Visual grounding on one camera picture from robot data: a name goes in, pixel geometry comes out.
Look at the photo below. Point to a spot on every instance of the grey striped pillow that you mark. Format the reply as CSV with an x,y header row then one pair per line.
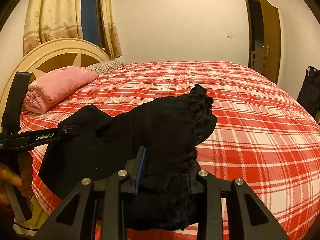
x,y
101,68

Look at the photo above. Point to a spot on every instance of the beige patterned curtain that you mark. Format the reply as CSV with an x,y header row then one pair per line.
x,y
47,20
112,44

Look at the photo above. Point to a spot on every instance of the cream wooden headboard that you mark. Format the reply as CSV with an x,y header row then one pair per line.
x,y
55,54

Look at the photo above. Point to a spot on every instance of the beige patterned curtain right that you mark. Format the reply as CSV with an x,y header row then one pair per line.
x,y
112,44

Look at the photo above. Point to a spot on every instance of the beige patterned curtain left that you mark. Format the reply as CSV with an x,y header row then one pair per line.
x,y
47,20

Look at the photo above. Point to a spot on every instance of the pink folded quilt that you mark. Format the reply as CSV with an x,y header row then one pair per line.
x,y
51,88

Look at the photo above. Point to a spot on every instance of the red plaid bed blanket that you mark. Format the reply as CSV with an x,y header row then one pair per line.
x,y
263,135

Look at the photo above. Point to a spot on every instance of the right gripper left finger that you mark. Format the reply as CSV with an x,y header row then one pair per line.
x,y
76,216

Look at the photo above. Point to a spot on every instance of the black pants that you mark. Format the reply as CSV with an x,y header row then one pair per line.
x,y
169,128

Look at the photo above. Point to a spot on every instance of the person's left hand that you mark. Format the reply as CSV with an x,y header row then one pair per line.
x,y
23,182

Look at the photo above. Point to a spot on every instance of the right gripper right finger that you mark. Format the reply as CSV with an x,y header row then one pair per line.
x,y
248,217

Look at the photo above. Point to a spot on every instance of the black bag by wall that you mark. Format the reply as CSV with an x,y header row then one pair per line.
x,y
308,96

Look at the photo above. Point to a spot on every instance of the brown wooden door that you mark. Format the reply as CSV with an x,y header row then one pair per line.
x,y
264,38

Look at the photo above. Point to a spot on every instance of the dark window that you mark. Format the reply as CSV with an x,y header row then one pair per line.
x,y
91,22

